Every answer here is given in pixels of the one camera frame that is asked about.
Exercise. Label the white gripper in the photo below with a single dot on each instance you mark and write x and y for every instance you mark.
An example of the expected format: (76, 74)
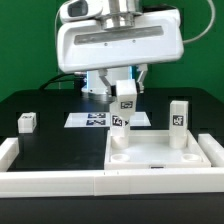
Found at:
(154, 38)

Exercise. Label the white square tabletop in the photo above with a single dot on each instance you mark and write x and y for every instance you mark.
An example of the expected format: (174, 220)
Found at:
(150, 149)

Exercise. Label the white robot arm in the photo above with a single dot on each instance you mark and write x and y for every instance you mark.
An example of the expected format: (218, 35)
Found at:
(116, 14)

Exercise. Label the white marker sheet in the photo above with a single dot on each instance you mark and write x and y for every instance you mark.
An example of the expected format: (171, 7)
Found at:
(102, 119)

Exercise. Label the white right fence wall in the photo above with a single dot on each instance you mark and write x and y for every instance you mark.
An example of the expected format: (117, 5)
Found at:
(213, 150)

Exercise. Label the white left fence wall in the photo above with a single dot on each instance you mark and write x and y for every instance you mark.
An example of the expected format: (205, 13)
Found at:
(9, 150)

